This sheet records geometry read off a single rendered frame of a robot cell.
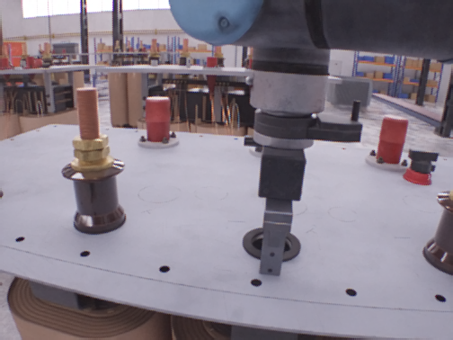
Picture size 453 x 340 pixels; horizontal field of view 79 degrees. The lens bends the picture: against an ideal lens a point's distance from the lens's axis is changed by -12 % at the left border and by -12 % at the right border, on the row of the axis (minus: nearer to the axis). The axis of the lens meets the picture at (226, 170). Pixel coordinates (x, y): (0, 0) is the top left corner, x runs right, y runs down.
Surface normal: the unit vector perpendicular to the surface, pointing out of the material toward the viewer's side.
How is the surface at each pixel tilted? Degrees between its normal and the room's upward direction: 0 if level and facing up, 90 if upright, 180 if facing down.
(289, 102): 90
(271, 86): 90
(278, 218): 90
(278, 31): 140
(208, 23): 90
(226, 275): 0
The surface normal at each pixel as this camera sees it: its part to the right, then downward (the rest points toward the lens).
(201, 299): 0.01, -0.85
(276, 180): -0.16, 0.33
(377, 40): -0.28, 0.96
